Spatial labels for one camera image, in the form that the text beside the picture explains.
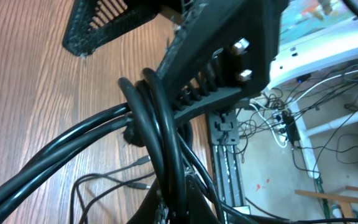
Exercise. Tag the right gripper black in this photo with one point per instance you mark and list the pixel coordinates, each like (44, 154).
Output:
(221, 53)

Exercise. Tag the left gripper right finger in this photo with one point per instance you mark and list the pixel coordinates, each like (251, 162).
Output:
(199, 211)

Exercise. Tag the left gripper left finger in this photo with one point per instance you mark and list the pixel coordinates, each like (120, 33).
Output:
(152, 210)

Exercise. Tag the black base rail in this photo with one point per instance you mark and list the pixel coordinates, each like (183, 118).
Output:
(223, 139)

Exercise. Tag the white table frame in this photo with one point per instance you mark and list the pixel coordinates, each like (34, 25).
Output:
(318, 67)

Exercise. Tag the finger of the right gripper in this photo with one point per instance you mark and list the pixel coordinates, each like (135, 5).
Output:
(93, 23)

